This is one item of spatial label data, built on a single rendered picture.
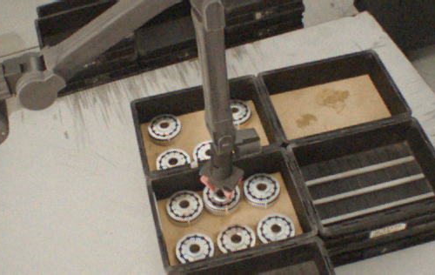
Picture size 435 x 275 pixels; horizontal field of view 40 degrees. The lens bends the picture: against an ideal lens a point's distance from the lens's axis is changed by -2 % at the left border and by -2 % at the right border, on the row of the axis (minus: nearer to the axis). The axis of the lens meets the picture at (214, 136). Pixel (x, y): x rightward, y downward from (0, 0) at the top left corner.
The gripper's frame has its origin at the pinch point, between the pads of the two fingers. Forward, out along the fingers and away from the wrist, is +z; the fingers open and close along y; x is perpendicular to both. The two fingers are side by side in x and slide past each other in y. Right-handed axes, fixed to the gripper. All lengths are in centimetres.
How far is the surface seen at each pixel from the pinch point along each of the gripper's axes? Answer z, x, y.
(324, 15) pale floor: 82, -188, 44
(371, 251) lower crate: 12.8, -11.5, -42.0
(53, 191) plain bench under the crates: 22, 15, 54
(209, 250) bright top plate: 3.6, 15.6, -5.6
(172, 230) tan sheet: 6.8, 13.9, 7.3
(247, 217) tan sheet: 5.7, 0.2, -8.4
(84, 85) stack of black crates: 52, -49, 101
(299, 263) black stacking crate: 5.2, 6.0, -27.5
